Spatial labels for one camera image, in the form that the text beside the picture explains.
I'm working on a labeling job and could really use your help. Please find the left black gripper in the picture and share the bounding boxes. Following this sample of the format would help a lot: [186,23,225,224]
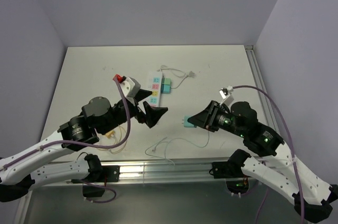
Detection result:
[101,89,168,134]

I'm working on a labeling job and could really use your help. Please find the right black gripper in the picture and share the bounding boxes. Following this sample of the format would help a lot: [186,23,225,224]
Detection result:
[187,99,246,137]

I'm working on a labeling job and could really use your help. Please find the light blue charger plug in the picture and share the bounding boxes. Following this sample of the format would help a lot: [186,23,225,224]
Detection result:
[182,116,196,128]

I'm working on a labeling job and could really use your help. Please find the teal usb charger plug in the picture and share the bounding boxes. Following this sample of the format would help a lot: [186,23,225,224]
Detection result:
[161,84,171,94]

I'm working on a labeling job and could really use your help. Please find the light green charging cable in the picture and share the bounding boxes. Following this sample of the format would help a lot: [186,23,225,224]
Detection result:
[144,128,211,167]

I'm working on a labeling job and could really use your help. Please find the white multicolour power strip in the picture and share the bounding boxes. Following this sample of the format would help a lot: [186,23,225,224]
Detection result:
[146,71,163,107]

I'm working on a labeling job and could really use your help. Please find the green usb charger plug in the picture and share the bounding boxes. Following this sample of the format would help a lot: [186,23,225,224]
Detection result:
[162,78,171,86]

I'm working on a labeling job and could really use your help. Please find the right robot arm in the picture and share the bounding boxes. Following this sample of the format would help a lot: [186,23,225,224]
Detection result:
[188,101,337,223]

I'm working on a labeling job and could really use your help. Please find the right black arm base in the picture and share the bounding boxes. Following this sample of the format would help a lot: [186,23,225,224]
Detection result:
[209,159,259,196]

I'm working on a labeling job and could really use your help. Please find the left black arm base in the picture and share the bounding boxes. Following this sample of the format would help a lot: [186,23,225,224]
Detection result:
[71,165,120,203]

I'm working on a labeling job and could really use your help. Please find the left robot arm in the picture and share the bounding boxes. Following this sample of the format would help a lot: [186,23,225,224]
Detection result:
[1,97,168,202]

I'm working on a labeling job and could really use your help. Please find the yellow charger plug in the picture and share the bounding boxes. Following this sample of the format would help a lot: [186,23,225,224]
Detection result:
[105,130,115,138]

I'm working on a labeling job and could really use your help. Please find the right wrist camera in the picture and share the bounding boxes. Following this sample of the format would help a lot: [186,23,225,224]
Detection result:
[219,86,234,106]

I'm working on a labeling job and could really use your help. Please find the yellow charging cable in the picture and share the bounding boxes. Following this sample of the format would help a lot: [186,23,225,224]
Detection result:
[97,126,129,154]

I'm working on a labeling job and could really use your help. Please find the white power strip cord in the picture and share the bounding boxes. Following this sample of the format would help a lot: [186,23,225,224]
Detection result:
[158,65,197,90]

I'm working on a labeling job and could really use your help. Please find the aluminium front rail frame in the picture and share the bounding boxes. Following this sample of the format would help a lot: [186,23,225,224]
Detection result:
[25,156,303,188]

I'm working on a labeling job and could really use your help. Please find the aluminium rail frame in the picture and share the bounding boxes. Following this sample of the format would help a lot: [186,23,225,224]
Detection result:
[244,45,280,134]
[25,156,303,188]

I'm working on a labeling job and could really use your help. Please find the aluminium right rail frame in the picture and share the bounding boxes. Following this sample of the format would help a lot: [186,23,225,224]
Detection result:
[244,45,280,134]

